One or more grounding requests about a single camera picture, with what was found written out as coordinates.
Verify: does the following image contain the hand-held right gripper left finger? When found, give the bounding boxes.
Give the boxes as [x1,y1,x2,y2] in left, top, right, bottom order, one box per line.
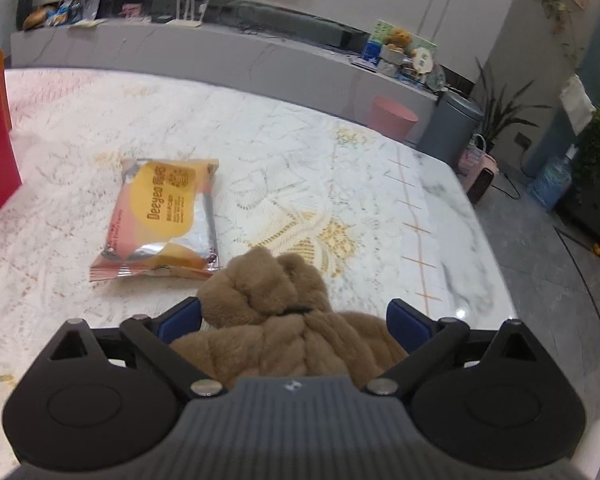
[42,297,226,400]

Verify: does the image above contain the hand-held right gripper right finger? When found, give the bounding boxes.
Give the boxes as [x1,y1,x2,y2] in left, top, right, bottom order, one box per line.
[361,299,548,398]

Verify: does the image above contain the brown plush toy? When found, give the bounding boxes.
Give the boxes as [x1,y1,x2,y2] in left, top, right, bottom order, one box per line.
[169,246,410,391]

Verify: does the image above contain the pink and yellow snack packet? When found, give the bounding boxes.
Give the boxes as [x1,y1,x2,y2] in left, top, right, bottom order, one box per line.
[89,157,221,283]

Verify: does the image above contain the small pink heater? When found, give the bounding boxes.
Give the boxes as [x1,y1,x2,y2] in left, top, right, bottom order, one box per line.
[467,155,499,206]

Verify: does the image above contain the pink woven handbag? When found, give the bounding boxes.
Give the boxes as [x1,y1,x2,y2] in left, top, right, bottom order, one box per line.
[459,134,487,173]

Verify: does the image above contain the grey trash bin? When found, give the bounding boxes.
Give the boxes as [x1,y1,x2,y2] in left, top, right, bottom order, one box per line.
[416,90,485,170]

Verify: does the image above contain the blue water bottle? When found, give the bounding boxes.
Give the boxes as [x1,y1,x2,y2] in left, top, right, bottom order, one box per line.
[527,144,580,211]

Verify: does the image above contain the pink round bin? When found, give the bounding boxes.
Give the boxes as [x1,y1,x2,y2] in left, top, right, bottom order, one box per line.
[367,96,419,143]

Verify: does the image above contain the tall green floor plant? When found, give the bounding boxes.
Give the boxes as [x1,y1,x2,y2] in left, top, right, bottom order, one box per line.
[472,57,553,153]

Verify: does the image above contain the white marble television cabinet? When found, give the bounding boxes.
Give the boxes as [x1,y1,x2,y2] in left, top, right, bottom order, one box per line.
[11,22,441,146]

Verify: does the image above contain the white hanging cloth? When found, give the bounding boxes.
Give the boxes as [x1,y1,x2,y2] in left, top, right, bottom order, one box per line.
[558,74,597,136]

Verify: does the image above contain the brown teddy bear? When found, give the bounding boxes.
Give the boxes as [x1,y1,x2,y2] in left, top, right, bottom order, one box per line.
[384,29,415,53]

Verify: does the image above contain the green printed box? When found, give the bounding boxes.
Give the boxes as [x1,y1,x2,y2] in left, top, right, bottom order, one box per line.
[362,19,438,61]

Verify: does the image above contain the white router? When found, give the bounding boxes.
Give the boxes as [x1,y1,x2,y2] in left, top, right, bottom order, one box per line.
[174,0,210,28]

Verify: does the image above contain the blue snack bag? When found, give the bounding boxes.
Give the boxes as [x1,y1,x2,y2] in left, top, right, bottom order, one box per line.
[47,1,78,26]

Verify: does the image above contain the golden round ornament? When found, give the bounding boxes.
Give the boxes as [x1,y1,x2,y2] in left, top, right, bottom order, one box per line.
[22,6,51,30]

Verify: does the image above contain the green climbing vine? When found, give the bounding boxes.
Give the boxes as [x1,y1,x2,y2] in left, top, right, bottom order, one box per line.
[532,0,586,68]

